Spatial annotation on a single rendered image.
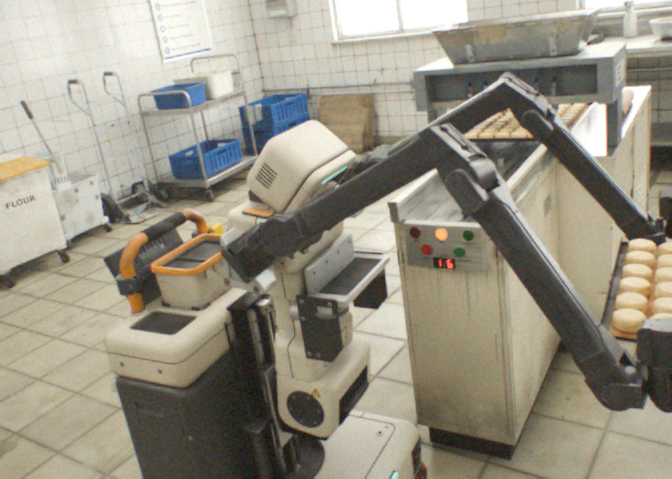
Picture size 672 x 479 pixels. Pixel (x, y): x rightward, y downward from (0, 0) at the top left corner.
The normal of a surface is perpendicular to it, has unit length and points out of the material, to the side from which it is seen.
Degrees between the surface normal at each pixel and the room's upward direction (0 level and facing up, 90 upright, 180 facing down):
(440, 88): 90
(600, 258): 90
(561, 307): 80
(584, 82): 90
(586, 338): 74
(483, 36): 115
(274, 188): 90
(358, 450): 1
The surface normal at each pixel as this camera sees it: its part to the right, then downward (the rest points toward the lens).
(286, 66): -0.55, 0.36
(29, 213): 0.81, 0.11
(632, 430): -0.15, -0.93
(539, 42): -0.38, 0.72
